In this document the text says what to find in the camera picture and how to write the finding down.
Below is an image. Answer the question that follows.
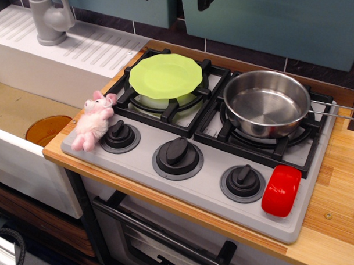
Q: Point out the red plastic salmon piece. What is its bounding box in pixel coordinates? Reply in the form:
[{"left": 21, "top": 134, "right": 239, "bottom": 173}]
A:
[{"left": 262, "top": 165, "right": 302, "bottom": 218}]

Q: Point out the lime green plastic plate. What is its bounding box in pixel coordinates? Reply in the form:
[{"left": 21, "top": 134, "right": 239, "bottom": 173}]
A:
[{"left": 128, "top": 53, "right": 203, "bottom": 99}]

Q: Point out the black left burner grate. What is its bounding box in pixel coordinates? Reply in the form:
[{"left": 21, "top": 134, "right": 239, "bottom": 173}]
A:
[{"left": 109, "top": 49, "right": 231, "bottom": 138}]

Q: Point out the black burner grate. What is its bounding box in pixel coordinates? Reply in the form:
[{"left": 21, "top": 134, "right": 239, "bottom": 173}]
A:
[
  {"left": 109, "top": 49, "right": 231, "bottom": 138},
  {"left": 194, "top": 85, "right": 334, "bottom": 178}
]

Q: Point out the grey toy faucet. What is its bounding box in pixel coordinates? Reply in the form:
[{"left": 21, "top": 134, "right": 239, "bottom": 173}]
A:
[{"left": 29, "top": 0, "right": 76, "bottom": 46}]

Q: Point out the stainless steel pan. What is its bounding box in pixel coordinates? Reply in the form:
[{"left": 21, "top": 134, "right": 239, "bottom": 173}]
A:
[{"left": 223, "top": 71, "right": 354, "bottom": 139}]

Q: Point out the pink plush pig toy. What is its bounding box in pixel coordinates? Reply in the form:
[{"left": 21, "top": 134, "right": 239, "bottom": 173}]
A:
[{"left": 71, "top": 91, "right": 117, "bottom": 152}]

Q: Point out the black left stove knob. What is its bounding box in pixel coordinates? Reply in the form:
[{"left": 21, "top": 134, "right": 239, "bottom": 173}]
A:
[{"left": 100, "top": 120, "right": 141, "bottom": 155}]

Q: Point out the black stove knob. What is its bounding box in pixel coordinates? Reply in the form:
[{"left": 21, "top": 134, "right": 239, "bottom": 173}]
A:
[
  {"left": 220, "top": 164, "right": 267, "bottom": 204},
  {"left": 100, "top": 120, "right": 141, "bottom": 155},
  {"left": 152, "top": 137, "right": 204, "bottom": 181}
]

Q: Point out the white toy sink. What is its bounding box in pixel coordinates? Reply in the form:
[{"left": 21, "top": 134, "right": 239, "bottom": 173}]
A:
[{"left": 0, "top": 5, "right": 148, "bottom": 219}]

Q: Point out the black middle stove knob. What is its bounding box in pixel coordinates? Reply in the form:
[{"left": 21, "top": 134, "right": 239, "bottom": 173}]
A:
[{"left": 152, "top": 137, "right": 204, "bottom": 181}]

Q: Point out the orange plastic bowl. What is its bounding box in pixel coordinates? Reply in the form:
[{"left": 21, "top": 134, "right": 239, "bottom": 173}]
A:
[{"left": 25, "top": 115, "right": 72, "bottom": 147}]

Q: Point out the black right burner grate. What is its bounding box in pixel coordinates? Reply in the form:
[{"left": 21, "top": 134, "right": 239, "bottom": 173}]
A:
[{"left": 194, "top": 85, "right": 334, "bottom": 178}]

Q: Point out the grey toy stove top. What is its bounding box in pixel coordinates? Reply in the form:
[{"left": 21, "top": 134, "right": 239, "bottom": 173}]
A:
[{"left": 61, "top": 105, "right": 324, "bottom": 244}]

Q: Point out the black right stove knob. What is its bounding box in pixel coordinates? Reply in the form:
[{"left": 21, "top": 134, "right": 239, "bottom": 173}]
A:
[{"left": 220, "top": 164, "right": 267, "bottom": 204}]

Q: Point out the toy oven door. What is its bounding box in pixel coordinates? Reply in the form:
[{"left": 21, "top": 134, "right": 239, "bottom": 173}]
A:
[{"left": 89, "top": 191, "right": 291, "bottom": 265}]

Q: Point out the teal left wall cabinet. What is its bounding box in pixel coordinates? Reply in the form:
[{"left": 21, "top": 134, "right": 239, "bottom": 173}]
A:
[{"left": 68, "top": 0, "right": 178, "bottom": 28}]

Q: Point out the black braided cable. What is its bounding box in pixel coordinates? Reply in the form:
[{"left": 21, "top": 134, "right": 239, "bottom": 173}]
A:
[{"left": 0, "top": 226, "right": 27, "bottom": 265}]

